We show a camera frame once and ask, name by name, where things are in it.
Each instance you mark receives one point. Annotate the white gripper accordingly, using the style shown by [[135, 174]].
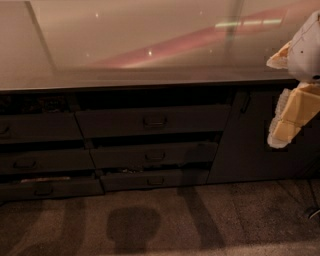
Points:
[[306, 55]]

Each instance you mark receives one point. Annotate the dark cabinet door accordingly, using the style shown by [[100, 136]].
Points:
[[244, 154]]

